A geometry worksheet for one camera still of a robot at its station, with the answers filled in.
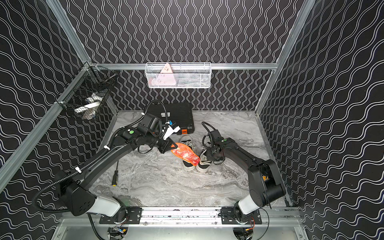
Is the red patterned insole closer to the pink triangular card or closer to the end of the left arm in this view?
the end of the left arm

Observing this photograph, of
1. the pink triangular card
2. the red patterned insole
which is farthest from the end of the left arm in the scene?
the pink triangular card

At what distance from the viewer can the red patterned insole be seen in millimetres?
760
